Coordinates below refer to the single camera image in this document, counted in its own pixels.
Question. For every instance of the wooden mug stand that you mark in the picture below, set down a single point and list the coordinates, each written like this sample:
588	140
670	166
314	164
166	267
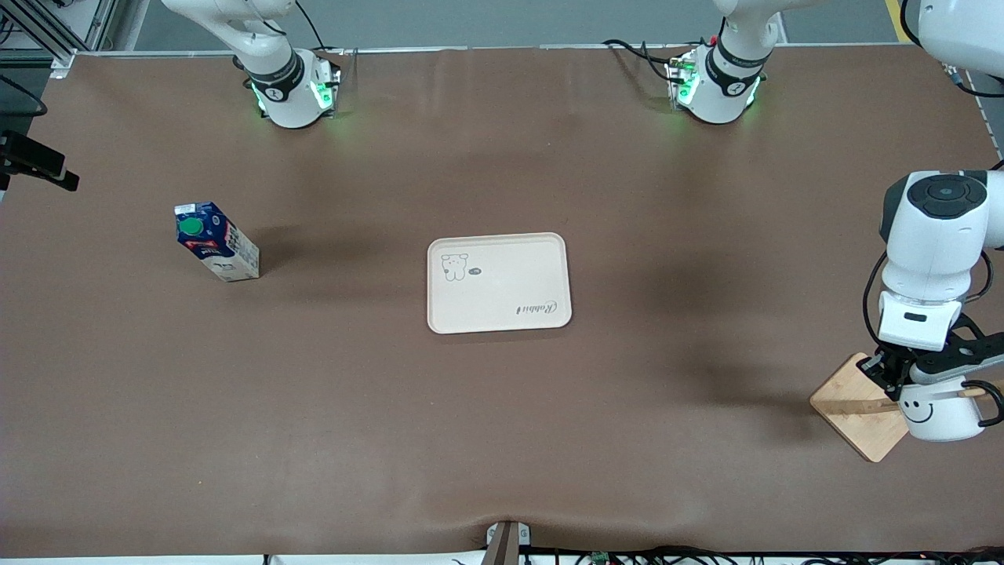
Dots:
855	420

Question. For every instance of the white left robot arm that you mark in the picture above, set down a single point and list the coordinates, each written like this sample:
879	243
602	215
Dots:
933	251

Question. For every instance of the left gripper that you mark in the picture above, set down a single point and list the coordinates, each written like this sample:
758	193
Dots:
885	370

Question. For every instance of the blue milk carton green cap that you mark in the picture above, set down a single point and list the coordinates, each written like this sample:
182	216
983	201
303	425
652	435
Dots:
220	247

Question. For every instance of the small green circuit board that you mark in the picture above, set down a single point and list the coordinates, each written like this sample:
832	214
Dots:
601	558

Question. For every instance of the beige rectangular tray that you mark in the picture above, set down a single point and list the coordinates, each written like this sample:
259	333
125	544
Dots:
502	294

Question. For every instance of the aluminium frame profile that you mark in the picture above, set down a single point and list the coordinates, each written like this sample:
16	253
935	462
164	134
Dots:
47	31

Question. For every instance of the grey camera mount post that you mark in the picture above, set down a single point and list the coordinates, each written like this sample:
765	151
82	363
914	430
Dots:
503	543

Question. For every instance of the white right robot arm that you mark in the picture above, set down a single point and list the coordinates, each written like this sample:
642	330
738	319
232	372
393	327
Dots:
286	98

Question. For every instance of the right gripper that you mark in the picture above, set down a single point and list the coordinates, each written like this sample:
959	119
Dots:
31	156

